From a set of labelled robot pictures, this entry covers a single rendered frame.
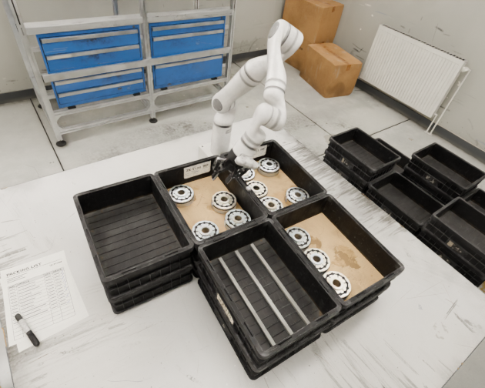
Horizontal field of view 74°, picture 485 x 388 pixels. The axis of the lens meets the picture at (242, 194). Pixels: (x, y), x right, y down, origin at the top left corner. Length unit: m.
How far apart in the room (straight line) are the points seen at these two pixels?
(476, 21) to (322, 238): 3.03
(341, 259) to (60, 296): 1.02
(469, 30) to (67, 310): 3.84
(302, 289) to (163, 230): 0.55
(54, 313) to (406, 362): 1.21
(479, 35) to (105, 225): 3.58
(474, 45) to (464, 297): 2.79
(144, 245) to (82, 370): 0.42
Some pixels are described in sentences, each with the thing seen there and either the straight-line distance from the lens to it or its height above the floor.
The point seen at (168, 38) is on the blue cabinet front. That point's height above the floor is 0.76.
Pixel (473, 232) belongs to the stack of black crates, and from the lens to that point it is 2.33.
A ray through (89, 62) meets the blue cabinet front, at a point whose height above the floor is 0.64.
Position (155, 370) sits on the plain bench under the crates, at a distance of 1.18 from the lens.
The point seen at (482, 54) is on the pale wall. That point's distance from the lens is 3.95.
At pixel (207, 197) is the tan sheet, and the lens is 1.38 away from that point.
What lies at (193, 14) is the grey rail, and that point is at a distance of 3.10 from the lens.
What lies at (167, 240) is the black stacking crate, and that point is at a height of 0.83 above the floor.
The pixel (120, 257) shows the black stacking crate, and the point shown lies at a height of 0.83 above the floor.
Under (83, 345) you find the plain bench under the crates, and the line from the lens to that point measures 1.25.
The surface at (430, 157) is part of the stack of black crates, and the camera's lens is 2.76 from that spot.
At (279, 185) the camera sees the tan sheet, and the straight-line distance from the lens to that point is 1.49.
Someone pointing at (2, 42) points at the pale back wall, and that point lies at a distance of 3.70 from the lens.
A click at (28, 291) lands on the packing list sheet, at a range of 1.40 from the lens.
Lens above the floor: 1.82
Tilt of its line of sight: 45 degrees down
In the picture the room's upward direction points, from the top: 9 degrees clockwise
